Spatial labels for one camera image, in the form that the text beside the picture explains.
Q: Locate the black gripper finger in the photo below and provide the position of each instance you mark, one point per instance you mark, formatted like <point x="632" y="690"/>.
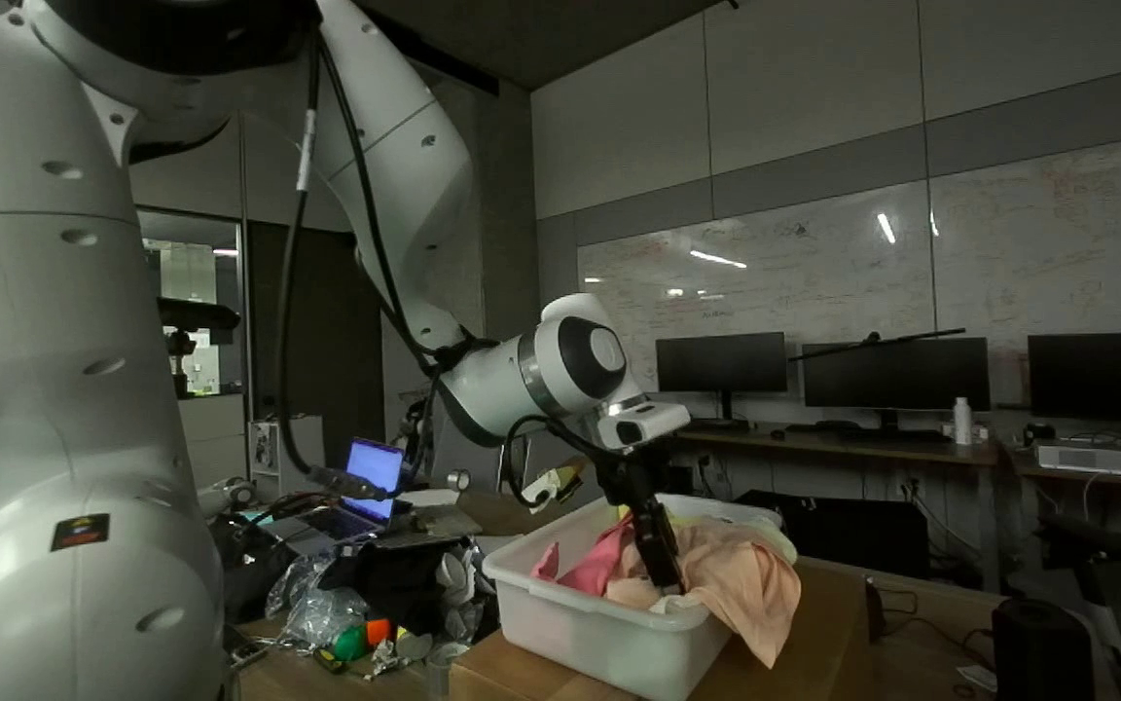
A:
<point x="654" y="552"/>
<point x="670" y="547"/>

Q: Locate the large black cylinder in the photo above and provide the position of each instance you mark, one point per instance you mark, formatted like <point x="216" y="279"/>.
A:
<point x="1042" y="647"/>

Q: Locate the white bottle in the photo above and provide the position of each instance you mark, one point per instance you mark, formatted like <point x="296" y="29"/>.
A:
<point x="962" y="423"/>

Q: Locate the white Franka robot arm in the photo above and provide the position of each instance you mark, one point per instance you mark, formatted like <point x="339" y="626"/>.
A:
<point x="42" y="393"/>

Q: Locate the peach printed shirt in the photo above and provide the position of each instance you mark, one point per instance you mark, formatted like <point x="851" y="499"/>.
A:
<point x="749" y="586"/>

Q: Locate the long wooden desk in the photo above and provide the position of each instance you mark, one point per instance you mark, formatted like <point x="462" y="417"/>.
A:
<point x="845" y="453"/>

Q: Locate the clear plastic bag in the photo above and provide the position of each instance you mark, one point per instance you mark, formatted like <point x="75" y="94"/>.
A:
<point x="319" y="614"/>

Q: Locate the pink shirt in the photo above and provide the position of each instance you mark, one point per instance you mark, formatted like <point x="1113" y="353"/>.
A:
<point x="594" y="565"/>

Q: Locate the wide black monitor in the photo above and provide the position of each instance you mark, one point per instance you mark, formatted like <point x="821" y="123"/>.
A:
<point x="1108" y="376"/>
<point x="895" y="376"/>

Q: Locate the white cabinet box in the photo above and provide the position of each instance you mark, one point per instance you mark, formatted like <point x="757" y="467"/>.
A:
<point x="284" y="458"/>

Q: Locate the orange small object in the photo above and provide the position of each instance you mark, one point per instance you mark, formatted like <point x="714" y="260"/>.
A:
<point x="380" y="634"/>

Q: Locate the black office chair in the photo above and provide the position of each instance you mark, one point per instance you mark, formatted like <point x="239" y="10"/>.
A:
<point x="1112" y="572"/>

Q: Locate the white plastic bin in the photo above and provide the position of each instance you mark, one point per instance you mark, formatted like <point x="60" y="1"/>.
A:
<point x="585" y="636"/>

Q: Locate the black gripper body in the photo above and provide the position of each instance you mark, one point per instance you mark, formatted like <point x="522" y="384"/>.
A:
<point x="624" y="477"/>

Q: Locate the small black monitor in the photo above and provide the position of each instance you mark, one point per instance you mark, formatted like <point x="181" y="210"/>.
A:
<point x="723" y="363"/>

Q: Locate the green ball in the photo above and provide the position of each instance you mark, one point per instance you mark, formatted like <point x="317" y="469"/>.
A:
<point x="349" y="643"/>

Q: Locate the white device box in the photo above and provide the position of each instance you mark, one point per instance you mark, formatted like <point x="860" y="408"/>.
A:
<point x="1081" y="458"/>

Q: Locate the black computer tower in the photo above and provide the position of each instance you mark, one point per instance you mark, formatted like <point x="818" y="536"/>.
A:
<point x="860" y="536"/>

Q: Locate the open laptop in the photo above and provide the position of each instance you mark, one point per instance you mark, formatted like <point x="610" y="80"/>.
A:
<point x="373" y="469"/>

